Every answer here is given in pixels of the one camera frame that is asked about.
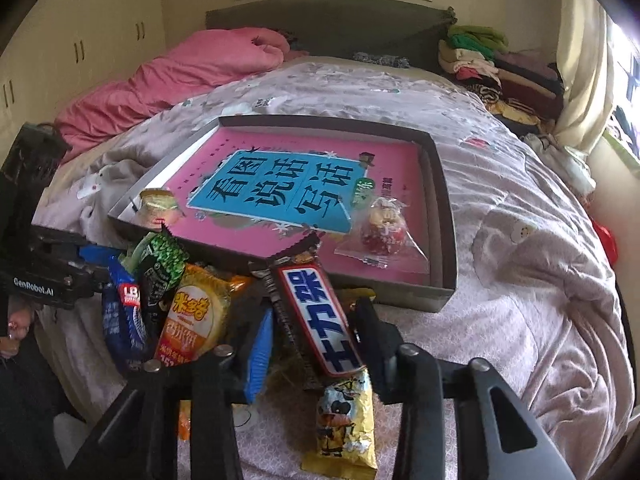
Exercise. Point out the pink blanket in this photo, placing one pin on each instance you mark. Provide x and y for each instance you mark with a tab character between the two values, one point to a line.
175	75

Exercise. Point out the yellow cartoon snack packet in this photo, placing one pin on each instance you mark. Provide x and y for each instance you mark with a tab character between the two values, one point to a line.
342	425

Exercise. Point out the grey shallow box tray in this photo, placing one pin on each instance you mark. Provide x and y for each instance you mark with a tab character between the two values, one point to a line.
442	240

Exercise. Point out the pile of folded clothes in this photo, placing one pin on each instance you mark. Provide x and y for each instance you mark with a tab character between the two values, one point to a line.
520	80

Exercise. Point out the white cloth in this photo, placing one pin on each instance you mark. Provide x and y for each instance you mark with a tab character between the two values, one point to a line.
565	160

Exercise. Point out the yellow green cake packet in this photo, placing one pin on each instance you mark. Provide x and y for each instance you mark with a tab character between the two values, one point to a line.
157	207

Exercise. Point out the green and black snack packet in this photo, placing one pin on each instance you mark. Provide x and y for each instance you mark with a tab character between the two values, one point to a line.
160	260

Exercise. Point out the orange rice cake packet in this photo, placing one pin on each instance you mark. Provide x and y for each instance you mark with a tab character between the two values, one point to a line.
197	310

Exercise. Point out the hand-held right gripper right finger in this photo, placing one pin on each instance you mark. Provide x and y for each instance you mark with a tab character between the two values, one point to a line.
372	350

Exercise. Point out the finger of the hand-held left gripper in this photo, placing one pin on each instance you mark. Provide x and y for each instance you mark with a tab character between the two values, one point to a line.
90	285
97	255

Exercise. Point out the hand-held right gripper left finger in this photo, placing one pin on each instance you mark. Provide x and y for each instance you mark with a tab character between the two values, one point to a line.
257	360

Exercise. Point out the cream curtain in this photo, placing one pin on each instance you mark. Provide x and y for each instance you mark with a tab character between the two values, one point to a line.
585	60

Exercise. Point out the dark patterned cloth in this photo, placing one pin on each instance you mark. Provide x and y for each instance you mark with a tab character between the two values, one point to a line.
380	58

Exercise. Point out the person's left forearm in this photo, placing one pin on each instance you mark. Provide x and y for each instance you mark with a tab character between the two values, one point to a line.
25	410

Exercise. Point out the red item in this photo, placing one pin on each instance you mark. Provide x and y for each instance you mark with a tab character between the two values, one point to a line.
607	242

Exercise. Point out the person's left hand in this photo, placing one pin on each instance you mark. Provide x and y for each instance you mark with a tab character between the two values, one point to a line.
14	330

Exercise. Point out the blue cookie packet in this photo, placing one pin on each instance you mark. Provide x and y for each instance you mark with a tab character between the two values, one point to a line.
122	320

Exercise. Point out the light green snack packet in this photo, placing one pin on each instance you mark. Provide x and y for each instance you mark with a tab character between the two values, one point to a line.
131	256

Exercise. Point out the clear red candy packet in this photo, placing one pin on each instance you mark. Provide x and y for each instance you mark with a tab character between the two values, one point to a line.
382	232

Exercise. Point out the grey headboard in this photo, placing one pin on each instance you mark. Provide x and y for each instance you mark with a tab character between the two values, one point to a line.
350	30

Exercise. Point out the window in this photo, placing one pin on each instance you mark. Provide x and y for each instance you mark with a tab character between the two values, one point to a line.
630	85

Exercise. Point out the pink and blue book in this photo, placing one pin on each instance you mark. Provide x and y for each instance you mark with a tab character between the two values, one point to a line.
280	185

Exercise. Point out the brown chocolate bar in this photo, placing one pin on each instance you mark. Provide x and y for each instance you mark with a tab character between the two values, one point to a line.
315	310

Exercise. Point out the cream wardrobe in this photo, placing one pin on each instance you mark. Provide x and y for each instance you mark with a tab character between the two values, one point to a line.
100	35

